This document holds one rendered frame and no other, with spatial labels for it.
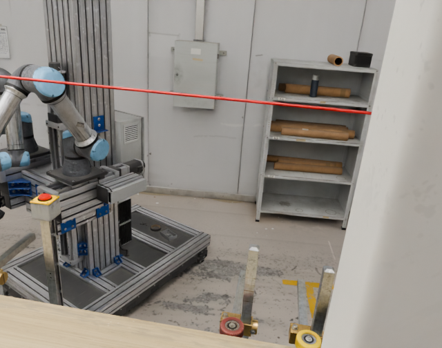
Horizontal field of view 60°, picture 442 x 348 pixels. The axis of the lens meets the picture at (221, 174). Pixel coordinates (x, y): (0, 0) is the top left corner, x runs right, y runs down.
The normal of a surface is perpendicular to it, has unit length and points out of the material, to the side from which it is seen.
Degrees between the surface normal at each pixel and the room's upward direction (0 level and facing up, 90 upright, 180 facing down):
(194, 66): 90
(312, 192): 90
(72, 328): 0
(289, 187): 90
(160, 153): 90
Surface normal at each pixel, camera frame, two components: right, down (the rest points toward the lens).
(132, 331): 0.07, -0.93
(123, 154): 0.83, 0.26
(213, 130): -0.07, 0.36
